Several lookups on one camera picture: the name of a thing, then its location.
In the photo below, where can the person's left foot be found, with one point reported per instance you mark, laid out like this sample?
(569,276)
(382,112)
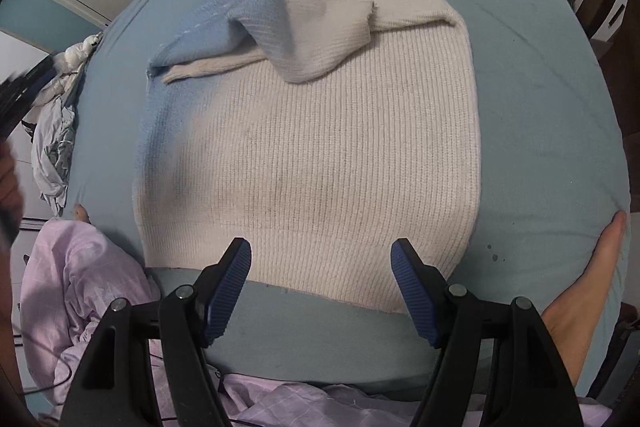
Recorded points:
(81,213)

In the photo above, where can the bed with light blue sheet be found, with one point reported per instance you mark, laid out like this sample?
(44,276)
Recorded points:
(525,107)

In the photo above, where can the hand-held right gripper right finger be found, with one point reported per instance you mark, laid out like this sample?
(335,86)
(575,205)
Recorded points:
(415,294)

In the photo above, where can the person's left hand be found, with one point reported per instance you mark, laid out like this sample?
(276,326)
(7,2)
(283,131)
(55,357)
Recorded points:
(7,187)

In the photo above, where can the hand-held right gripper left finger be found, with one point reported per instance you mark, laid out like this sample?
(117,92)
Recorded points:
(227,294)

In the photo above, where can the white and blue knit sweater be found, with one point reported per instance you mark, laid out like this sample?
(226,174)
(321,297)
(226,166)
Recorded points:
(310,157)

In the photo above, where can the pile of grey white clothes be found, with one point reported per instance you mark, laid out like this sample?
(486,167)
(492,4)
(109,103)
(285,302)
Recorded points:
(55,142)

